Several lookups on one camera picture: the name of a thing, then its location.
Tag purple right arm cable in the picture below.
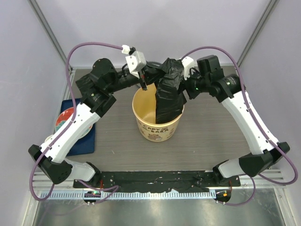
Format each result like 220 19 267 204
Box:
181 45 299 206

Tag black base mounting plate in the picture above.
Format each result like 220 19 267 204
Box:
72 169 241 193

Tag yellow capybara trash bin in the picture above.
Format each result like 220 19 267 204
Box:
132 84 184 143

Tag perforated cable duct strip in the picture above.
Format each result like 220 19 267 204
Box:
48 189 216 200

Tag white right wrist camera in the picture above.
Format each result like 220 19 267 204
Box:
182 56 195 80

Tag aluminium frame rail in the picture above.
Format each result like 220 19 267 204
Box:
32 169 284 190

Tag aluminium corner post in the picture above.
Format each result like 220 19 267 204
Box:
28 0 67 64
237 0 279 66

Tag red and teal plate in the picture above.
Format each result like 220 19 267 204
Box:
55 107 93 139

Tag black trash bag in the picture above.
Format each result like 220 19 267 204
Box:
76 58 186 117

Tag left aluminium corner post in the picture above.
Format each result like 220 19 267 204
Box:
28 0 67 64

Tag white paper cup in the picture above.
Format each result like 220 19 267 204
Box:
44 135 53 142

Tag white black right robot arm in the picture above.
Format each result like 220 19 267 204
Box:
182 55 290 186

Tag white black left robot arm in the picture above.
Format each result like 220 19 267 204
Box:
28 56 164 188

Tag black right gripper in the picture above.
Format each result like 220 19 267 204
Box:
173 66 211 105

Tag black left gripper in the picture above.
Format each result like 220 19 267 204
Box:
106 59 168 94

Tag right aluminium corner post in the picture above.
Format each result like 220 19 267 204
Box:
237 0 279 66

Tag blue tray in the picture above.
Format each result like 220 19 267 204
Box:
60 99 96 156

